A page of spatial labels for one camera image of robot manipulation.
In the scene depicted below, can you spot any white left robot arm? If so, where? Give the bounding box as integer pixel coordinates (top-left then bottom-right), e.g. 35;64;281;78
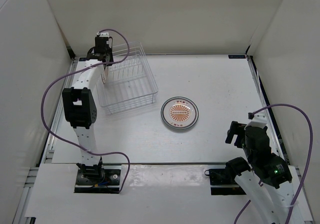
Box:
62;32;113;184

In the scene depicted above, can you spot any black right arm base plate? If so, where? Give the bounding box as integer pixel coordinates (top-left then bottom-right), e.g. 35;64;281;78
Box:
204;169;246;196

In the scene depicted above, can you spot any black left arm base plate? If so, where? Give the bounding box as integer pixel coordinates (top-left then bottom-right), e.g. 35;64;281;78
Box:
74;168;122;194

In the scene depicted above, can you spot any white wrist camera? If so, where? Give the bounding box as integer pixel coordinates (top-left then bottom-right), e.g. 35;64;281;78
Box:
246;111;267;129
96;32;110;40

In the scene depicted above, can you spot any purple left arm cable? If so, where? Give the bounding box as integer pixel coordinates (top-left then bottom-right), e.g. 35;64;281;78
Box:
40;29;131;193

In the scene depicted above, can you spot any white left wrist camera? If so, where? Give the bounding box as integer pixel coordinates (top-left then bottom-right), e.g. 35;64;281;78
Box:
96;32;110;40

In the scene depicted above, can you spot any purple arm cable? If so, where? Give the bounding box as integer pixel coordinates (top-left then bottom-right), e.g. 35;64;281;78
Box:
233;104;313;224
40;29;131;193

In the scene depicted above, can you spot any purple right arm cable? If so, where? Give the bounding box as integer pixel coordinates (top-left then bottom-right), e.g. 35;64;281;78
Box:
233;104;313;224

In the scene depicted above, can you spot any white wire dish rack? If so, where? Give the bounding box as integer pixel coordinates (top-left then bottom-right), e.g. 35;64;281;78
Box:
96;41;159;114

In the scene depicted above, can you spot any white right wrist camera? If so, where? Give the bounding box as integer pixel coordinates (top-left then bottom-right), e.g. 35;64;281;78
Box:
246;111;267;129

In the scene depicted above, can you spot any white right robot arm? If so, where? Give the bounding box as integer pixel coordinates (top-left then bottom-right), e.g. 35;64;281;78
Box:
224;121;305;223

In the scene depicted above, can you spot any white plate with dark rim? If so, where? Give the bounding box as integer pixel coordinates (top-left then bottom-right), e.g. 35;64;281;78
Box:
160;96;200;131

